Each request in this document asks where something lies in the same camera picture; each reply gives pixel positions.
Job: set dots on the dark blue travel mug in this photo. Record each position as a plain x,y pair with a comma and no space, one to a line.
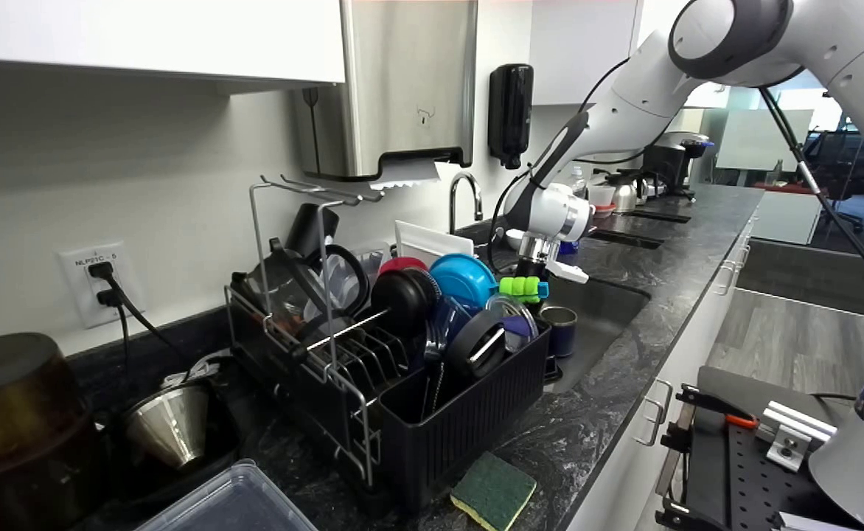
562,329

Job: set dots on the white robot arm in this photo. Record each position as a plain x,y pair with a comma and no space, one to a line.
732,41

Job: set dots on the blue lid in rack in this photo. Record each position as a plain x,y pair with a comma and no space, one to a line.
464,279

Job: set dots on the red lid in rack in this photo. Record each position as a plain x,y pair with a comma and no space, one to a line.
402,263

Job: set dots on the clear plastic container lid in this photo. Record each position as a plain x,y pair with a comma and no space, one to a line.
234,499

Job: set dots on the black dish drying rack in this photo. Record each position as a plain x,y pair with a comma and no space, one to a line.
408,410

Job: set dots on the steel paper towel dispenser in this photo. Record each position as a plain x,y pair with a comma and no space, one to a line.
408,89

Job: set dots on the green yellow sponge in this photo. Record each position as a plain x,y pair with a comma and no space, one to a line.
493,494

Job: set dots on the steel coffee maker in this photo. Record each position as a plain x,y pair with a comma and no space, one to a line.
668,159

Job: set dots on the white upper cabinet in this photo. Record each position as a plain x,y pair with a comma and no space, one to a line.
259,41

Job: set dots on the steel funnel strainer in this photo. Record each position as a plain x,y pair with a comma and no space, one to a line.
172,425

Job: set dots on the black perforated tool cart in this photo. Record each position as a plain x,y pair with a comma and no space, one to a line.
717,471

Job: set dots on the dark brown round pot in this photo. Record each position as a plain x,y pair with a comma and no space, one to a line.
51,459

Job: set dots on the black wall soap dispenser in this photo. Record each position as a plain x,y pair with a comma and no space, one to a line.
509,125

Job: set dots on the white wall outlet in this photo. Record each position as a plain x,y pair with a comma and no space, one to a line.
83,285

